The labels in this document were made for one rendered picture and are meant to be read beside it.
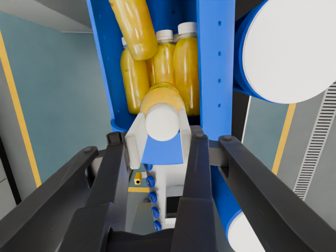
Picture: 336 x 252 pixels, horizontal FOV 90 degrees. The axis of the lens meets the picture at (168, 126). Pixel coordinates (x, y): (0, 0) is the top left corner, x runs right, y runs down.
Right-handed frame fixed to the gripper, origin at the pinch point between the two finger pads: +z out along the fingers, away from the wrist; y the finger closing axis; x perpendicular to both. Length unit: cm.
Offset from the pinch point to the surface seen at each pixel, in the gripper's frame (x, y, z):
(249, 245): -61, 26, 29
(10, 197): -106, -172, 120
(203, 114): -2.0, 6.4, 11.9
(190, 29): 12.4, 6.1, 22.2
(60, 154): -68, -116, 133
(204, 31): 10.4, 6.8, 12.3
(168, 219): -40.5, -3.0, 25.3
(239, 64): 4.7, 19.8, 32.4
